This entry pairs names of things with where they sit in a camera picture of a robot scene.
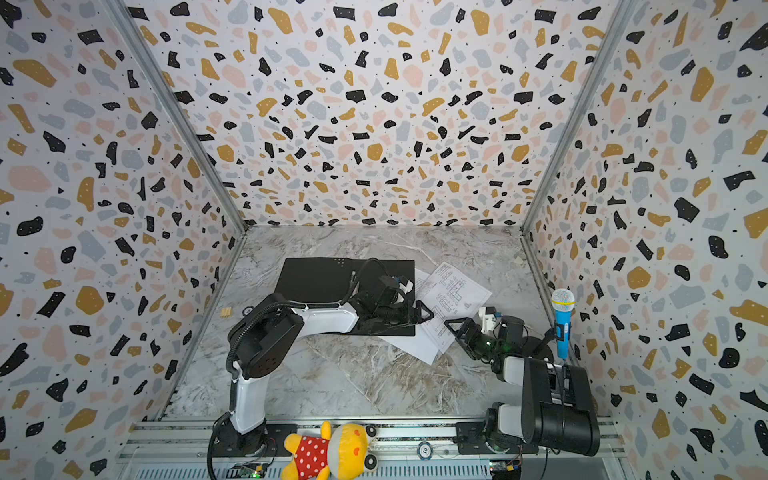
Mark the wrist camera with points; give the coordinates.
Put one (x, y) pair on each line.
(399, 283)
(489, 319)

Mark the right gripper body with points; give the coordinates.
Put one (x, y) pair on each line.
(472, 336)

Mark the black microphone stand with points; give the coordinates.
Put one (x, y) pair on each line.
(539, 348)

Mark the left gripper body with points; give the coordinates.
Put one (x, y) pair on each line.
(395, 315)

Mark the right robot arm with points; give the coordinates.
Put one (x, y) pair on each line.
(555, 410)

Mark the yellow plush toy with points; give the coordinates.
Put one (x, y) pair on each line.
(342, 453)

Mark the text printed paper sheet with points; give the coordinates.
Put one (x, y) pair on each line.
(429, 341)

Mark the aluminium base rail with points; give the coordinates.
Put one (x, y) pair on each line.
(405, 448)

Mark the orange and black folder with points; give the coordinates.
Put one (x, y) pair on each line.
(328, 280)

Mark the technical drawing paper sheet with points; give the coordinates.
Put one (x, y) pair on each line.
(449, 294)

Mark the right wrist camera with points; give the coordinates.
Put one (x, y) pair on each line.
(489, 319)

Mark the blue toy microphone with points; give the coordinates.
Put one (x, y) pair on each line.
(563, 303)

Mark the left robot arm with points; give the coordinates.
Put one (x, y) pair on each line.
(261, 341)

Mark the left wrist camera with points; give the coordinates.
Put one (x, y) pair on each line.
(399, 283)

